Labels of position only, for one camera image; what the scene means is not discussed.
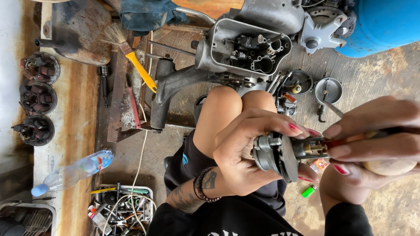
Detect person's left hand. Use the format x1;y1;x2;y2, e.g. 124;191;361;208
213;108;324;198

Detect person's right hand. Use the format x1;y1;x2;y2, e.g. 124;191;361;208
322;95;420;191

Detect grey metal carburetor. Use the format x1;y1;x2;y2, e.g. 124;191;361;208
251;131;329;184

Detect orange handled screwdriver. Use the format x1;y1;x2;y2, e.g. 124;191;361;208
323;127;420;149

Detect round wooden knob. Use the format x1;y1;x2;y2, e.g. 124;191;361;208
362;159;418;177

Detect person's bare legs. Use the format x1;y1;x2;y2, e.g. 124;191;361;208
192;85;278;160

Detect coiled metal spring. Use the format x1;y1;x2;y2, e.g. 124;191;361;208
323;100;345;119

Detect black shorts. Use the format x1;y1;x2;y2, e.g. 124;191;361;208
163;129;289;217

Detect black sandal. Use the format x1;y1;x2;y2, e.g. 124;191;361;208
193;94;209;125

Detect round grey metal lid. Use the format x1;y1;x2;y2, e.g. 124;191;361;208
313;76;344;106

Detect black printed shirt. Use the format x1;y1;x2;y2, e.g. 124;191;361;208
146;196;375;236

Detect small black hook part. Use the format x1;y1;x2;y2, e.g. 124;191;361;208
316;104;327;124

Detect dirty small carburetor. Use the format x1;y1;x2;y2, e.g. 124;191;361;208
274;93;299;117

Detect green lighter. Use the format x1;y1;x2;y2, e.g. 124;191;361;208
301;185;318;199

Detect steel wrenches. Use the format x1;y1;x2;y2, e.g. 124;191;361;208
266;70;293;96

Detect small orange box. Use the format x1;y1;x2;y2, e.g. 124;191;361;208
309;158;329;174

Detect blue plastic barrel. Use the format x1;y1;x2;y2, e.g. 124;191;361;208
334;0;420;59

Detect round dark metal lid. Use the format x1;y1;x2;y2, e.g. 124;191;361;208
284;69;313;96

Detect grey scooter engine case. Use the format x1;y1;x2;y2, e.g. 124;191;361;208
149;0;306;132

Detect grey flywheel fan cover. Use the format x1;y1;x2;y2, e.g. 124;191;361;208
297;6;349;55

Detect thin metal rod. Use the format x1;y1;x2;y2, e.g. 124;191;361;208
148;40;198;58

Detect white tray of tools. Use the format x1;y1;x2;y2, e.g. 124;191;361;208
87;182;155;236

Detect rusty angle iron bar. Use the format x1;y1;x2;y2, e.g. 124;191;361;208
106;49;147;143

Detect chrome metal tube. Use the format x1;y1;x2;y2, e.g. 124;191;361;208
173;6;217;27

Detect black socket extension tool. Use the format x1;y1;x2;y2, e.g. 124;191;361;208
98;65;111;109

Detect clear plastic water bottle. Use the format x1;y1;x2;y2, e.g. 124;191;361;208
31;150;115;197

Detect dirty blue cloth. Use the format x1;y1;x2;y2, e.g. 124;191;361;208
118;0;190;37

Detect rusty metal tank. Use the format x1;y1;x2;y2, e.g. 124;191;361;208
34;0;114;67

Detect round ignition stator plate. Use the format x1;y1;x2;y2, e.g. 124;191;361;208
11;114;56;147
20;51;61;85
18;81;58;115

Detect grey plastic crate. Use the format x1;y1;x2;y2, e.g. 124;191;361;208
0;202;57;236

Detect dark bead bracelet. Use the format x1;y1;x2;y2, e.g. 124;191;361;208
192;166;222;203

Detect white cord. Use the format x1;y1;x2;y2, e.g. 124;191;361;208
101;31;158;236

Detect red handled tool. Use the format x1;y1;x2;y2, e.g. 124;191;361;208
126;73;142;130

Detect yellow handled paint brush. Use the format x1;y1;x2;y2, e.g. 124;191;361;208
100;22;158;94

